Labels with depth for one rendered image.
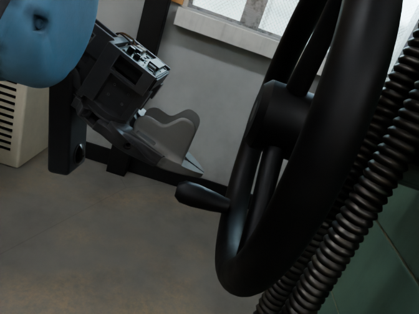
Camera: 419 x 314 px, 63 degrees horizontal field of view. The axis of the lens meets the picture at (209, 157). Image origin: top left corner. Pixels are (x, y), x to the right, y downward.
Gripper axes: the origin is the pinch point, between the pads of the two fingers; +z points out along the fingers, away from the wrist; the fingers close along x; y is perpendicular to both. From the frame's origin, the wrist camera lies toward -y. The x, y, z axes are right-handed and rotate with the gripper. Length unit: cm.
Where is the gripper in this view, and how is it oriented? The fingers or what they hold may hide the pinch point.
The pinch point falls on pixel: (189, 172)
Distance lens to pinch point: 38.3
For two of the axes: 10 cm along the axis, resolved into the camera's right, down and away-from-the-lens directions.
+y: 6.1, -7.1, -3.5
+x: 1.0, -3.6, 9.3
